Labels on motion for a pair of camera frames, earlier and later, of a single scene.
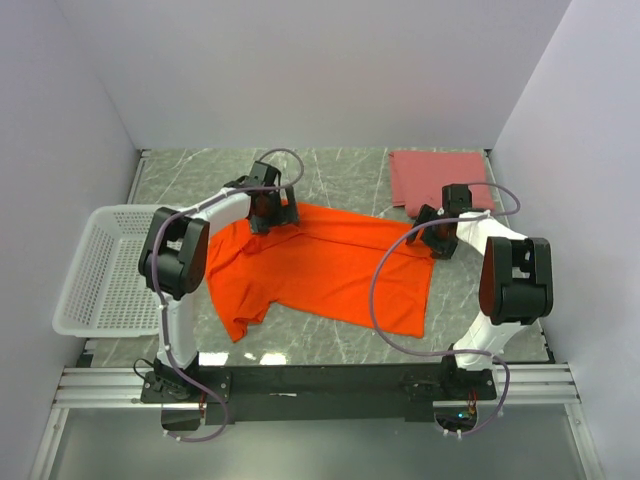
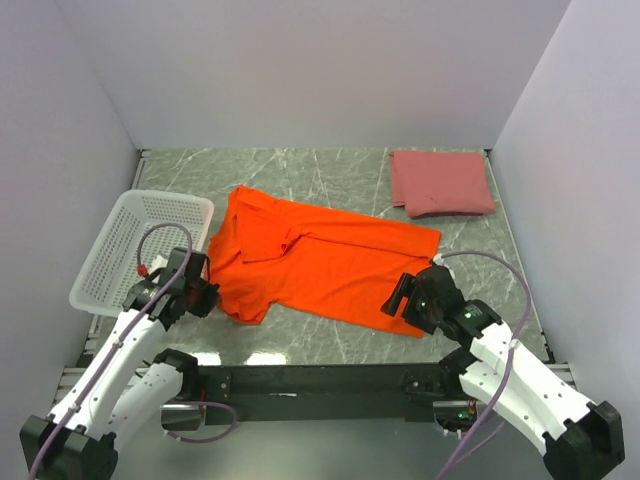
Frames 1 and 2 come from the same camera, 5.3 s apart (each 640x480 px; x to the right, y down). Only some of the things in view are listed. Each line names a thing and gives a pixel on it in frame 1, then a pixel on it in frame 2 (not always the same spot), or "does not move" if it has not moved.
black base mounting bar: [317, 393] does not move
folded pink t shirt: [418, 179] does not move
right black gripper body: [441, 243] → [419, 313]
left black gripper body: [275, 215] → [204, 294]
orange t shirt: [326, 269] does not move
